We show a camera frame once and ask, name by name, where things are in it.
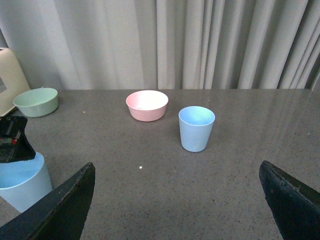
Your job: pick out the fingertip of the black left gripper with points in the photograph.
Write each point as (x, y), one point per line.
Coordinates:
(14, 145)

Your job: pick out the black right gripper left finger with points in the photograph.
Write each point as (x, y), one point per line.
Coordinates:
(60, 215)

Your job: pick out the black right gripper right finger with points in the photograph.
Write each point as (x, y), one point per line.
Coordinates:
(294, 205)

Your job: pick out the light blue cup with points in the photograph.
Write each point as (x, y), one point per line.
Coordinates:
(23, 183)
(195, 125)

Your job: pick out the green bowl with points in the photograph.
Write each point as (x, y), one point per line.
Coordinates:
(37, 102)

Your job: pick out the cream white toaster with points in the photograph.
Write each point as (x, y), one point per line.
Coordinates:
(12, 80)

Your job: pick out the pink bowl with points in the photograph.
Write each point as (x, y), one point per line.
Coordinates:
(147, 105)

